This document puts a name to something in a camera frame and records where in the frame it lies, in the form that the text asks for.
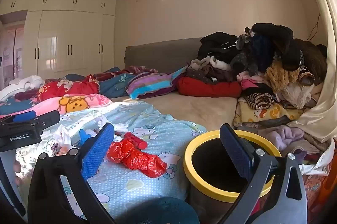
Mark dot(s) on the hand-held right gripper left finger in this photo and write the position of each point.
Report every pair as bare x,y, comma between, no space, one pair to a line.
96,153

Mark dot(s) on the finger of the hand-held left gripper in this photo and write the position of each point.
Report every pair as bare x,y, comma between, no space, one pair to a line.
50,117
23,116

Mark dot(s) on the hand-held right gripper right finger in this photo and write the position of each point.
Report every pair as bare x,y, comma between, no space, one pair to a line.
237,150

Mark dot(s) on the white tissue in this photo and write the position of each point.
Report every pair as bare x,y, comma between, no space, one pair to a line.
62,135

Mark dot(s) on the yellow rimmed trash bin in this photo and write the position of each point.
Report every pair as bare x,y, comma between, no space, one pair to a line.
208,135

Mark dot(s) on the red plastic bag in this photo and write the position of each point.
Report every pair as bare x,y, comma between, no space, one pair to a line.
131,155

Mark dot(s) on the red cylindrical tube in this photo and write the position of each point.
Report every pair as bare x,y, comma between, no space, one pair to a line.
135,140

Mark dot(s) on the person's left hand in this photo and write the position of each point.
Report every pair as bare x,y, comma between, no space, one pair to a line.
17,168

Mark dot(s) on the blue plastic scrap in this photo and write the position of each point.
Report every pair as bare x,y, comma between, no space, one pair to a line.
83,135

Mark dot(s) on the pink cartoon blanket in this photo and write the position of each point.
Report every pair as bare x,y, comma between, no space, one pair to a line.
79,104

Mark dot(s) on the white cloth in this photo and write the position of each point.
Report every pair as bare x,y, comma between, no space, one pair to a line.
29,82
320,163

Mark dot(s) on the grey cloth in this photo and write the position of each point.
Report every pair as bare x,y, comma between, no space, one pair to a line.
263,122

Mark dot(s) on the red floral blanket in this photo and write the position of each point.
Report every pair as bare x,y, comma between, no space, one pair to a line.
76,88

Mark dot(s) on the lilac cloth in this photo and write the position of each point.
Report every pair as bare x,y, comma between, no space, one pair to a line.
284,134

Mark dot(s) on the beige bed sheet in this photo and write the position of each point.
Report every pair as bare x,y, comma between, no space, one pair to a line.
197,110

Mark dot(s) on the yellow cartoon blanket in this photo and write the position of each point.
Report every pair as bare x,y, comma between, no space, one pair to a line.
279,112

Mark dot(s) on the pink patterned door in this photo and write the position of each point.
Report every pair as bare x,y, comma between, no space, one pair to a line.
10,55

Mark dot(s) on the blue leaf print blanket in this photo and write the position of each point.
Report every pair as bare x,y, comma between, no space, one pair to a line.
113,85

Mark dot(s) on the red folded garment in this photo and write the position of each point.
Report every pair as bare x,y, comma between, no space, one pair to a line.
205,88

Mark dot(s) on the light blue cat print quilt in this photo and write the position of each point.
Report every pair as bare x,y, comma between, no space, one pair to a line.
158,187

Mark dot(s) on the cream wardrobe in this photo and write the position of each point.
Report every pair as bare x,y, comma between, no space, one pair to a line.
65,37

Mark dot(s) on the orange patterned cloth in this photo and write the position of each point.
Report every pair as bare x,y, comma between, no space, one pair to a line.
316,187

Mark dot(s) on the striped purple blue pillow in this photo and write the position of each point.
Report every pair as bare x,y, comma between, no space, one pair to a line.
150,82

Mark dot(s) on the teal cloth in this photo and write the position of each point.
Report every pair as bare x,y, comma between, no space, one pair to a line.
171,210

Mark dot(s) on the cream curtain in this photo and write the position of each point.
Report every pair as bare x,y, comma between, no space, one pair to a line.
321,113

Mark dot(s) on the dark red patterned blanket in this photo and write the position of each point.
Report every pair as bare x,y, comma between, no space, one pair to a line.
137,69

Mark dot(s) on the pile of clothes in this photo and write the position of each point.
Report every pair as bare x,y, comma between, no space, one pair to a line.
276,55

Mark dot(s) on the grey headboard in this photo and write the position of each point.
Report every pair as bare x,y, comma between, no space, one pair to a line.
163,55

